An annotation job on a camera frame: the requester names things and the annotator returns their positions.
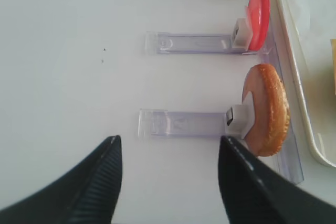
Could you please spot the red tomato slice standing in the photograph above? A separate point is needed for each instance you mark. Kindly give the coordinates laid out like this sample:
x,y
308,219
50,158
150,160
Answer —
x,y
259,12

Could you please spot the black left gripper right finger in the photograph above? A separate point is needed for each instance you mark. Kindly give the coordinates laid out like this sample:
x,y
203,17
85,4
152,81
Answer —
x,y
253,193

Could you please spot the cream rectangular tray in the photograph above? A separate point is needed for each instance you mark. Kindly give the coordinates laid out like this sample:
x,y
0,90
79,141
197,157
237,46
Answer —
x,y
310,31

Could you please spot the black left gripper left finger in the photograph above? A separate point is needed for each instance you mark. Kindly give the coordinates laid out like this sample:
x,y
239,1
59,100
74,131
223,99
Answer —
x,y
88,193

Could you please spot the standing bun slice left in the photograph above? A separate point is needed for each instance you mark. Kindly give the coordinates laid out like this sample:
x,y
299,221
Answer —
x,y
272,114

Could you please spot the clear holder rail left bun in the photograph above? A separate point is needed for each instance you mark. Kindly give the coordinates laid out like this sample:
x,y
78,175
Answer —
x,y
237,121

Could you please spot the clear holder rail tomato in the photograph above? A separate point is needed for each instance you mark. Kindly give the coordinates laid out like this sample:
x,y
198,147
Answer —
x,y
242,41

